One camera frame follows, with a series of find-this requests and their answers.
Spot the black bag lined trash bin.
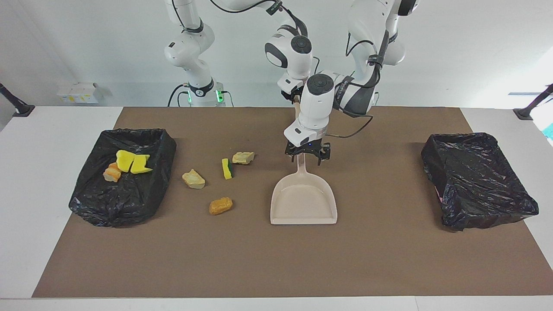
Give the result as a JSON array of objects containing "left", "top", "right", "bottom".
[
  {"left": 68, "top": 128, "right": 177, "bottom": 228},
  {"left": 421, "top": 132, "right": 540, "bottom": 232}
]

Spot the brown bread roll piece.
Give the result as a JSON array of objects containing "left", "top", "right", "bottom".
[{"left": 209, "top": 197, "right": 233, "bottom": 216}]

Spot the left arm gripper cable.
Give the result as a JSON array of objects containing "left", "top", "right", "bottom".
[{"left": 329, "top": 26, "right": 391, "bottom": 140}]

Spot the brown table mat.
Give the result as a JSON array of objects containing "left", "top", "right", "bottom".
[{"left": 32, "top": 107, "right": 553, "bottom": 298}]

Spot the notched yellow sponge piece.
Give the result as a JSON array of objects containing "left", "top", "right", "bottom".
[{"left": 130, "top": 154, "right": 153, "bottom": 175}]

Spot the pale yellowish sponge chunk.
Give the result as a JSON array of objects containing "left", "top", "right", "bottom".
[{"left": 181, "top": 169, "right": 206, "bottom": 190}]

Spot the arm gripper cable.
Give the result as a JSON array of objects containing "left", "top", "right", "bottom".
[
  {"left": 171, "top": 0, "right": 320, "bottom": 74},
  {"left": 329, "top": 26, "right": 391, "bottom": 140}
]

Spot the right arm gripper cable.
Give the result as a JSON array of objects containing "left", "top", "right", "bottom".
[{"left": 171, "top": 0, "right": 320, "bottom": 74}]

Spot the black camera stand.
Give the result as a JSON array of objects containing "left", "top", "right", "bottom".
[
  {"left": 513, "top": 84, "right": 553, "bottom": 121},
  {"left": 0, "top": 83, "right": 35, "bottom": 117}
]

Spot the orange striped croissant piece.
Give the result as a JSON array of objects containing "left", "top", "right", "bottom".
[{"left": 103, "top": 162, "right": 122, "bottom": 182}]

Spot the black right base cable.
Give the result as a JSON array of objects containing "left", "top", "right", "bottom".
[{"left": 167, "top": 84, "right": 191, "bottom": 107}]

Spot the beige plastic dustpan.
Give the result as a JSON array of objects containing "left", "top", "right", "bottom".
[{"left": 270, "top": 153, "right": 338, "bottom": 225}]

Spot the white wall outlet box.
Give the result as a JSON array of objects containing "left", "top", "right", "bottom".
[{"left": 57, "top": 83, "right": 101, "bottom": 104}]

